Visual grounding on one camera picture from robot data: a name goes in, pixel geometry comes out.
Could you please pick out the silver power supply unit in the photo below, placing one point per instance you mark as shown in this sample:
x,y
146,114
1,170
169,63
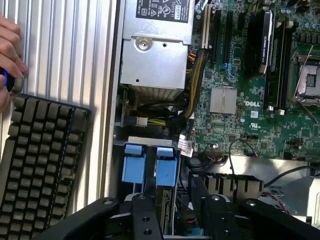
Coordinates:
x,y
155,57

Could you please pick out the blue drive bay latches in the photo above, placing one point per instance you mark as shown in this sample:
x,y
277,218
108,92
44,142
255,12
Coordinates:
x,y
150,140

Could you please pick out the black open PC case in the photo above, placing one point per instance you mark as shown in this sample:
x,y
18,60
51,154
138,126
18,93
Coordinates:
x,y
110,100

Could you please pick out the black keyboard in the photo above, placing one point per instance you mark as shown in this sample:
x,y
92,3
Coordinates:
x,y
40,162

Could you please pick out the white label tag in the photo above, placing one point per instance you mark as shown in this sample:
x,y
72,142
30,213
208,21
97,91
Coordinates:
x,y
186,145

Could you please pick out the metal drive cage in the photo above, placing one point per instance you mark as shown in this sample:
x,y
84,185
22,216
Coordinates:
x,y
300,195

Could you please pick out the blue disk caddy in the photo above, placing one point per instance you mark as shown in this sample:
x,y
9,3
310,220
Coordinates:
x,y
133,167

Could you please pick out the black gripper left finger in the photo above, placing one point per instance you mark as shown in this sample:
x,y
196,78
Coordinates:
x,y
147,220

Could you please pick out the green motherboard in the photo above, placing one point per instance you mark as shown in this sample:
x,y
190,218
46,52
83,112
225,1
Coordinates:
x,y
237,120

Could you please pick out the metal CPU socket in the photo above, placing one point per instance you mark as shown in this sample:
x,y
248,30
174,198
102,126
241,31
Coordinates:
x,y
308,77

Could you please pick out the person's hand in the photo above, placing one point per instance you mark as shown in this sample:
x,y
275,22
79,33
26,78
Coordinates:
x,y
10,50

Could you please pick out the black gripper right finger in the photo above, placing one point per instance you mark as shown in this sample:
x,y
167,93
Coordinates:
x,y
222,220

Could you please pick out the silver chipset heatsink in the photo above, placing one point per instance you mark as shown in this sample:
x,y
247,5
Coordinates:
x,y
223,100

